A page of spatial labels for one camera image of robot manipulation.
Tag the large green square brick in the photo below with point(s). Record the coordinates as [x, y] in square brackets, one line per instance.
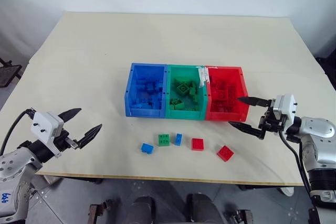
[183, 88]

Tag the green plastic bin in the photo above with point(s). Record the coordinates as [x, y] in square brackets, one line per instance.
[189, 113]

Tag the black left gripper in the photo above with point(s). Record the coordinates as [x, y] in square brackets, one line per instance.
[63, 141]

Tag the blue plastic bin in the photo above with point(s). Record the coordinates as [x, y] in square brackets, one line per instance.
[131, 103]

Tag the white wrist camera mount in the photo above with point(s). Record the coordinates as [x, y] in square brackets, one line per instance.
[285, 106]
[46, 127]

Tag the red plastic bin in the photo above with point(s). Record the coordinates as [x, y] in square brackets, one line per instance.
[240, 113]

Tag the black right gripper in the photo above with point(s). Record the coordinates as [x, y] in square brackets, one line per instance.
[270, 124]

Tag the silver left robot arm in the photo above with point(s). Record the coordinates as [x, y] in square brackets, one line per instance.
[14, 166]

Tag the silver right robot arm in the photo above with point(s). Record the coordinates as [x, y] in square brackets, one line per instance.
[319, 145]

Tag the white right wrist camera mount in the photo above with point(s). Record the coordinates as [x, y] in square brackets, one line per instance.
[285, 106]

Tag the black metal stand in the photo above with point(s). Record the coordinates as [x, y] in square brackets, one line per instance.
[8, 74]

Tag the red four-stud toy brick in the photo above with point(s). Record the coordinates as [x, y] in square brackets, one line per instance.
[197, 144]
[225, 153]

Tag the white tape strip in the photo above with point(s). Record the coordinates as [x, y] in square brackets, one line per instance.
[202, 77]

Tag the narrow blue toy brick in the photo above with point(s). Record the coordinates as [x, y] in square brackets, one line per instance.
[178, 139]

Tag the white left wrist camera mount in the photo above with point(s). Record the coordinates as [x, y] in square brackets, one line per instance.
[46, 127]

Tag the rusty metal bracket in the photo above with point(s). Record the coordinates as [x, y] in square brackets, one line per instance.
[95, 212]
[240, 216]

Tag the wide blue toy brick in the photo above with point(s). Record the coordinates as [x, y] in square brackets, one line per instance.
[147, 148]

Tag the green four-stud toy brick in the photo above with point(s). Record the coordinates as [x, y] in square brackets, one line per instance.
[164, 140]

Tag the white table foot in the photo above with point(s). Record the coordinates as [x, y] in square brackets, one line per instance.
[287, 190]

